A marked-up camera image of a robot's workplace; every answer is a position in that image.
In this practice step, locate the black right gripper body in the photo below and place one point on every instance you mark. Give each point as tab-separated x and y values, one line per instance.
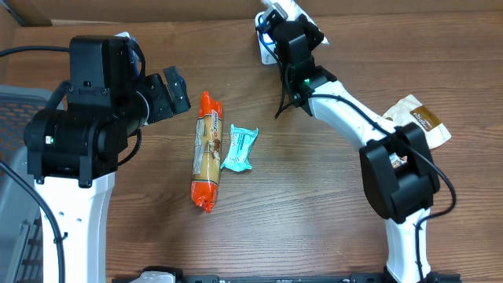
315	38

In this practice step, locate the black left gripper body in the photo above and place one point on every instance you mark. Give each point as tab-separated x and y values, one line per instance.
159	102

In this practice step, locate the orange biscuit packet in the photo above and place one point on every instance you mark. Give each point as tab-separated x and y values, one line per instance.
207	153

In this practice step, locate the teal snack wrapper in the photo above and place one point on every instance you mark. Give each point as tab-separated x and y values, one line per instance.
240	146

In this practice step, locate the brown Pantree snack pouch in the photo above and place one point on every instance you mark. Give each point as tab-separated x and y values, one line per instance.
410	110

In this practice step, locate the white tube gold cap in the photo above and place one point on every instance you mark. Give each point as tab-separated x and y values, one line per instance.
292	9

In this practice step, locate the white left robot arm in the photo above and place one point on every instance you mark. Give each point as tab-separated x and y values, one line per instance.
74	147

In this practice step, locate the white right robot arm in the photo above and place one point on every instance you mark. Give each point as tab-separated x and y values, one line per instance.
398	174

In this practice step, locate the white barcode scanner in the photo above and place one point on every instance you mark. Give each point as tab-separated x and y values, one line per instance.
266	45

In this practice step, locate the grey plastic shopping basket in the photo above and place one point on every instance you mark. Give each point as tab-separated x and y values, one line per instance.
22	242

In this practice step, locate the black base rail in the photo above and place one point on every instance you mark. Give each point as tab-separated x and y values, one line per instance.
169	274

